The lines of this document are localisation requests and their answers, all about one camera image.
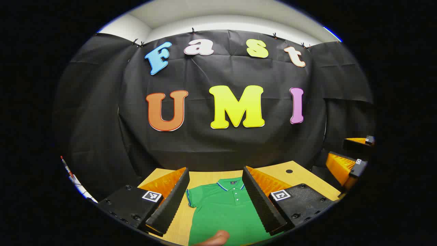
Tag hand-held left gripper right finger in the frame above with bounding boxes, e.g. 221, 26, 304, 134
242, 166, 337, 237

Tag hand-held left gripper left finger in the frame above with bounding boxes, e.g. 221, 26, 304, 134
97, 167, 190, 237

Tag green T-shirt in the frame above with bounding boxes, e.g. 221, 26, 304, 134
186, 178, 273, 246

